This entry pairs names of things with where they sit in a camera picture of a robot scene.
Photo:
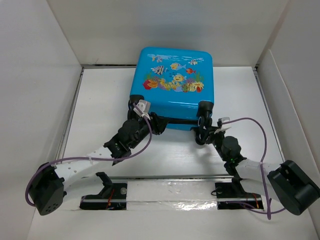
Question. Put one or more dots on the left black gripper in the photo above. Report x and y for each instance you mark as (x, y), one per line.
(157, 123)

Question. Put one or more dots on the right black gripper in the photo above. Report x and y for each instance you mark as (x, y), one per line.
(211, 135)

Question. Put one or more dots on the blue kids suitcase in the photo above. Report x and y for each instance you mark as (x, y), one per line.
(179, 85)

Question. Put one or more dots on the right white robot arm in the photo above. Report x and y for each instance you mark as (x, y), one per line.
(286, 183)

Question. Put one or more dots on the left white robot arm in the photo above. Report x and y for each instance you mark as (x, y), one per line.
(51, 183)

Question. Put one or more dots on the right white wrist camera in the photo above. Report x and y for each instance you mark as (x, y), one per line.
(220, 125)

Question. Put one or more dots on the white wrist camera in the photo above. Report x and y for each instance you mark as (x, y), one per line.
(220, 125)
(142, 108)

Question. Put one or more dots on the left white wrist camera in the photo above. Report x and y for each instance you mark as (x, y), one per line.
(142, 108)

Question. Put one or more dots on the metal base rail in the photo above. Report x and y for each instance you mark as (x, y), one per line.
(150, 194)

